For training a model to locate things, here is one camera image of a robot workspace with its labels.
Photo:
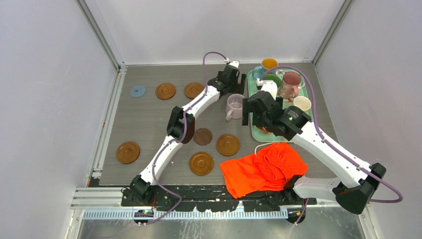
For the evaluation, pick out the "orange cloth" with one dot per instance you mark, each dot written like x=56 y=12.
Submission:
x=269 y=169

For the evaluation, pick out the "green inside mug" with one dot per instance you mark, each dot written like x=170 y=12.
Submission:
x=274 y=78

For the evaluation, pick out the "dark walnut round coaster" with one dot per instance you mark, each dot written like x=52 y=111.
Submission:
x=202 y=136

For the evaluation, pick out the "blue round coaster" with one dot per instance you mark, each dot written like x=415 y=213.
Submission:
x=137 y=91

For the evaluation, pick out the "small tan cup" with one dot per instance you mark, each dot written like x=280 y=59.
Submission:
x=264 y=130

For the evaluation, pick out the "brown wooden coaster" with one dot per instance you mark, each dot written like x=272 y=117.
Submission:
x=165 y=91
x=128 y=152
x=228 y=145
x=193 y=89
x=201 y=163

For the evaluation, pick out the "green floral tray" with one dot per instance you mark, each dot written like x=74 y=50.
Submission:
x=258 y=134

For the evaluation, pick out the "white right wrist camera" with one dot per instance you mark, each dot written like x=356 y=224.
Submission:
x=267 y=86

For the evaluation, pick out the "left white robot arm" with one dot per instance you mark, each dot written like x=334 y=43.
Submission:
x=181 y=127

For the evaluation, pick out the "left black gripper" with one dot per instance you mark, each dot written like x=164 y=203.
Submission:
x=239 y=88

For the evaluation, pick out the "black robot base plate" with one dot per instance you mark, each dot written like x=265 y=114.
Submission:
x=207 y=197

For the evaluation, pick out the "lilac ceramic mug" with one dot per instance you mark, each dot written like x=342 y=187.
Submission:
x=234 y=107

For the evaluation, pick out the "blue mug yellow inside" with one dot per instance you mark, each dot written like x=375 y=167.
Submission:
x=266 y=64

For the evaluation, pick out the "pink floral mug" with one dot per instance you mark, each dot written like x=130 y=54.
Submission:
x=290 y=85

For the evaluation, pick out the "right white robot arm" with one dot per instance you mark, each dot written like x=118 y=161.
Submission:
x=355 y=181

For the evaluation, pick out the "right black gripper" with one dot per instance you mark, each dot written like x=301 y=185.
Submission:
x=246 y=110

